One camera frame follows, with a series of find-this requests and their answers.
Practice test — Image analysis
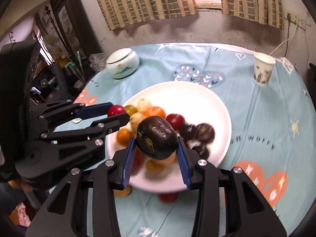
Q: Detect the orange mandarin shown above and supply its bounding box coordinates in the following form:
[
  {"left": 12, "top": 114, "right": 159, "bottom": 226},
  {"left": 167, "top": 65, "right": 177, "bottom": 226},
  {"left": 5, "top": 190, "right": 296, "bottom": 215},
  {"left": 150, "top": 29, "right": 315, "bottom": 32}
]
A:
[
  {"left": 131, "top": 148, "right": 147, "bottom": 176},
  {"left": 146, "top": 106, "right": 166, "bottom": 118}
]

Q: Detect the printed paper cup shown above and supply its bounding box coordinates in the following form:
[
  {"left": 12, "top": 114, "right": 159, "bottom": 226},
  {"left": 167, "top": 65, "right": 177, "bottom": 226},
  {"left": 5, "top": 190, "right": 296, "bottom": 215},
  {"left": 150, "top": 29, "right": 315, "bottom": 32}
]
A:
[{"left": 253, "top": 52, "right": 276, "bottom": 86}]

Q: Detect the small tan longan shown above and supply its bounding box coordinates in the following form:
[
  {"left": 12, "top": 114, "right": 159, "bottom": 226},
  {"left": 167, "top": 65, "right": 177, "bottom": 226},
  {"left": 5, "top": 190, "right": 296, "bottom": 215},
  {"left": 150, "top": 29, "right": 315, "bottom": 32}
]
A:
[{"left": 146, "top": 160, "right": 165, "bottom": 175}]

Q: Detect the white oval plate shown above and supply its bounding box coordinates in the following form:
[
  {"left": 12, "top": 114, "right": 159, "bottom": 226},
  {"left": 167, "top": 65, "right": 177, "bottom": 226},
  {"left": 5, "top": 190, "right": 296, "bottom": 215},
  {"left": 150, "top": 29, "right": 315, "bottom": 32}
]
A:
[{"left": 105, "top": 80, "right": 232, "bottom": 194}]

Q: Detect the large red plum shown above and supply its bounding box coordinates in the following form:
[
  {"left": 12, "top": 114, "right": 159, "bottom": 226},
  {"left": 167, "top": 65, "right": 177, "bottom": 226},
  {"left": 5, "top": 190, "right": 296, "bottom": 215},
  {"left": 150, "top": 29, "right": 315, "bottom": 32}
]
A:
[{"left": 166, "top": 113, "right": 185, "bottom": 131}]

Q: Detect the pale yellow round fruit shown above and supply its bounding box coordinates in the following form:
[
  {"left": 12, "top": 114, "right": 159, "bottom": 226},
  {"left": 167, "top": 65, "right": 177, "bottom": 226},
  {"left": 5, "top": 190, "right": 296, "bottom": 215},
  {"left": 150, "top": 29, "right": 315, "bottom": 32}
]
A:
[{"left": 137, "top": 99, "right": 153, "bottom": 113}]

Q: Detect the wall power socket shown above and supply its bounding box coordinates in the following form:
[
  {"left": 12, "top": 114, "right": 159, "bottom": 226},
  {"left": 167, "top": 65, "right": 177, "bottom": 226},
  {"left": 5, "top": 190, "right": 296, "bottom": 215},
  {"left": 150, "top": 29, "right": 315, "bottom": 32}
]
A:
[{"left": 285, "top": 12, "right": 306, "bottom": 31}]

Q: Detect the celadon lidded ceramic jar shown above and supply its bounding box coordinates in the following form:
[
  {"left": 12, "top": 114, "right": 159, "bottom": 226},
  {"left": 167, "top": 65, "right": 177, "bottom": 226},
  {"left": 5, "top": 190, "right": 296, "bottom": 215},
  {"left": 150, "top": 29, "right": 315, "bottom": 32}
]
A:
[{"left": 106, "top": 48, "right": 140, "bottom": 79}]

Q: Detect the clear plastic bag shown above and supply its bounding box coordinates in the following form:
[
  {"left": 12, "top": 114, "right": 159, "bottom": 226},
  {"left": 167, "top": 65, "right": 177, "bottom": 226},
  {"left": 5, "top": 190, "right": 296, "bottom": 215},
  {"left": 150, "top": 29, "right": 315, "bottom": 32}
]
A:
[{"left": 89, "top": 53, "right": 107, "bottom": 73}]

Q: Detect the small red tomato by plate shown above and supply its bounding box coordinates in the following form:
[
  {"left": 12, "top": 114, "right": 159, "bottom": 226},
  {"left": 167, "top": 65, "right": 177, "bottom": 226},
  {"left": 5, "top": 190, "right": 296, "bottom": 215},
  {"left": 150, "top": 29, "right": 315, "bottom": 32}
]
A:
[{"left": 158, "top": 192, "right": 180, "bottom": 204}]

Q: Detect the yellow orange citrus fruit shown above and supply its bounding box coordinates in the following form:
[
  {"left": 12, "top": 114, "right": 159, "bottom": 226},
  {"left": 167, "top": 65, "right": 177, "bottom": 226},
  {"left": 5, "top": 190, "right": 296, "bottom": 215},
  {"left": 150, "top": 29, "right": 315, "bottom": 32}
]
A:
[{"left": 116, "top": 128, "right": 132, "bottom": 147}]

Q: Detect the red cherry tomato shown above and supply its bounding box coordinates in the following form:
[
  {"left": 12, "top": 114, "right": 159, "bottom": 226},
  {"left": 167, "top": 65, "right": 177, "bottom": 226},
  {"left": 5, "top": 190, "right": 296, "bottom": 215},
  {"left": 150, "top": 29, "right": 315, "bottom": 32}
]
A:
[{"left": 107, "top": 104, "right": 126, "bottom": 117}]

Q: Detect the light blue patterned tablecloth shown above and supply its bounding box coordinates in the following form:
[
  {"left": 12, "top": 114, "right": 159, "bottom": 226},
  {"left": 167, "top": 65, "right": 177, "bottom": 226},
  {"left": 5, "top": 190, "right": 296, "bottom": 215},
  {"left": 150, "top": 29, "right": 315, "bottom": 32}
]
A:
[{"left": 76, "top": 43, "right": 315, "bottom": 234}]

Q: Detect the dark framed picture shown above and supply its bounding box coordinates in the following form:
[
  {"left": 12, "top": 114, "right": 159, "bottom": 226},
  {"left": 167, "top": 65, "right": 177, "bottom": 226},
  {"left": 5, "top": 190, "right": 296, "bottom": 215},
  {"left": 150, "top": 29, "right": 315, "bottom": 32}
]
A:
[{"left": 50, "top": 0, "right": 101, "bottom": 60}]

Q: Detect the standing electric fan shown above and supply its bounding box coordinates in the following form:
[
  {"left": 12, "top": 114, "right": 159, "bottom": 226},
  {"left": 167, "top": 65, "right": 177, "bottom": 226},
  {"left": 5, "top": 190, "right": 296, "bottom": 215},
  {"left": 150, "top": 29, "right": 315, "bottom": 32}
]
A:
[{"left": 43, "top": 35, "right": 62, "bottom": 59}]

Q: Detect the dark cherry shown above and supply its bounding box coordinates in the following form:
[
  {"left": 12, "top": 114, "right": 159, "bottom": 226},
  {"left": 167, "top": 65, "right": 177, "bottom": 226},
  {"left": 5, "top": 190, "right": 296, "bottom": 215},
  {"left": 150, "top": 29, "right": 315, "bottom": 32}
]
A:
[
  {"left": 192, "top": 143, "right": 210, "bottom": 160},
  {"left": 178, "top": 123, "right": 197, "bottom": 140}
]

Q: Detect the dark brown water chestnut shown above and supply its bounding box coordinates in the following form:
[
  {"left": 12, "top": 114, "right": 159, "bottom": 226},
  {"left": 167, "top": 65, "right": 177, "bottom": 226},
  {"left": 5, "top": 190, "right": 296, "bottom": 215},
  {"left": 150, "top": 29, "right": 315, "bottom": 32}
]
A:
[{"left": 196, "top": 123, "right": 215, "bottom": 143}]

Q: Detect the large dark mangosteen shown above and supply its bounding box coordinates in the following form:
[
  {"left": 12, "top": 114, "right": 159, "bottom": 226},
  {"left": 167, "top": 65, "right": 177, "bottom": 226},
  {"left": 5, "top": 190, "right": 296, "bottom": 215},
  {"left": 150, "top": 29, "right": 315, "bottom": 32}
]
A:
[{"left": 135, "top": 116, "right": 178, "bottom": 161}]

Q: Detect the pale peach fruit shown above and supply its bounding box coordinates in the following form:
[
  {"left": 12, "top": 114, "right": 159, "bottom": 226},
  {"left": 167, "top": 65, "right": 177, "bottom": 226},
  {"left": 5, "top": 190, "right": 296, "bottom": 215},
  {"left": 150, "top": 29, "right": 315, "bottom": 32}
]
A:
[{"left": 152, "top": 152, "right": 176, "bottom": 166}]

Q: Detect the operator left hand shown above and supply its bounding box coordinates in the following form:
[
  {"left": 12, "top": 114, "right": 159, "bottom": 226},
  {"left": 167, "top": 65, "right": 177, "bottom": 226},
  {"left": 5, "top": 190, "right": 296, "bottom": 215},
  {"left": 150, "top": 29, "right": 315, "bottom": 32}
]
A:
[{"left": 8, "top": 179, "right": 33, "bottom": 192}]

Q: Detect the white power cable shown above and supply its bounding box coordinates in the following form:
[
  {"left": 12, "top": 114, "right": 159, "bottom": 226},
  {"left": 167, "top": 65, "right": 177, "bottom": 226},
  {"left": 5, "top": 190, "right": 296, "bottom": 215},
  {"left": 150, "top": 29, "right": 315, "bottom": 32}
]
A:
[{"left": 269, "top": 14, "right": 299, "bottom": 56}]

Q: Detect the yellow small citrus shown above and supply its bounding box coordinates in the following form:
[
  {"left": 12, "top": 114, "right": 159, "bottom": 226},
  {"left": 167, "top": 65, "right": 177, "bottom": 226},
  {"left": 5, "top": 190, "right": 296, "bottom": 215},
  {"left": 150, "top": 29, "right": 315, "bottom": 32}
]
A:
[{"left": 124, "top": 104, "right": 138, "bottom": 117}]

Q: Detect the striped pepino melon back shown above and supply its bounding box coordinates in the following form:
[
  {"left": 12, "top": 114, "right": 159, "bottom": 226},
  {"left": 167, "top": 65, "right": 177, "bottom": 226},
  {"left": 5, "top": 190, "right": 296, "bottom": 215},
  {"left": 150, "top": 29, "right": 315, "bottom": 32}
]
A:
[{"left": 130, "top": 112, "right": 145, "bottom": 134}]

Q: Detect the checked window curtain right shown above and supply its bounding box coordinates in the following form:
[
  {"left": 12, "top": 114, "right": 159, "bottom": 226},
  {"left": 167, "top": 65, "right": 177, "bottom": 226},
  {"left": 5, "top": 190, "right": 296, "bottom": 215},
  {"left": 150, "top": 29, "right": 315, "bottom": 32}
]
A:
[{"left": 221, "top": 0, "right": 284, "bottom": 29}]

